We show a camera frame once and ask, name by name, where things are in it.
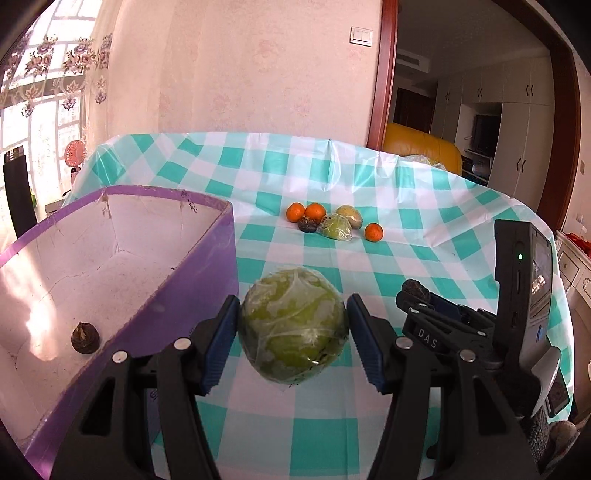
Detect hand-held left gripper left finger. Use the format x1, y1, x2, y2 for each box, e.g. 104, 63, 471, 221
50, 295, 241, 480

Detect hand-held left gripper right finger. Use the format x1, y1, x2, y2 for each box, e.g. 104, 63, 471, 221
346, 293, 541, 480

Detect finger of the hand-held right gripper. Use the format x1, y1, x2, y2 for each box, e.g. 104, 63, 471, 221
428, 294, 498, 339
396, 293, 498, 360

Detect large green melon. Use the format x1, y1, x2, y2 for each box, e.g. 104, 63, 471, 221
239, 267, 349, 383

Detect purple cardboard box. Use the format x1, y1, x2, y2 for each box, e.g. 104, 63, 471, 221
0, 185, 238, 480

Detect person's right hand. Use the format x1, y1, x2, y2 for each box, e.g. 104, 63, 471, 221
521, 410, 581, 477

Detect white drawer cabinet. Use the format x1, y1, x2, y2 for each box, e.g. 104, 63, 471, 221
554, 228, 591, 333

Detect small green wrapped fruit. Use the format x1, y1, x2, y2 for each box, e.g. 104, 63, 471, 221
320, 214, 354, 241

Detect clear plastic bag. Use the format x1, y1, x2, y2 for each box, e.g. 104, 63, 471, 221
401, 153, 448, 171

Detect black television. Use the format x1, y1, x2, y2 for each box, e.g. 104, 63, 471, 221
473, 114, 502, 156

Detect white wardrobe cabinets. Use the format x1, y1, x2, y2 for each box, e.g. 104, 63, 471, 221
434, 58, 555, 206

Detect yellow sofa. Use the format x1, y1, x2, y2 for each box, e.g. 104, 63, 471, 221
382, 122, 463, 176

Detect teal checkered tablecloth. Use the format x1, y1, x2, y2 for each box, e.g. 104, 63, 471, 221
62, 131, 575, 480

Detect pink handheld fan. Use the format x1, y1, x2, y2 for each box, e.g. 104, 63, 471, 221
65, 141, 88, 176

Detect black chair back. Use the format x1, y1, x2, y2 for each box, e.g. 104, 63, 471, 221
2, 145, 38, 239

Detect floral lace curtain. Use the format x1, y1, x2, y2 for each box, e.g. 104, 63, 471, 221
0, 14, 114, 155

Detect red-brown wooden door frame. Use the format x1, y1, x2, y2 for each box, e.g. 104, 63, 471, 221
366, 0, 399, 151

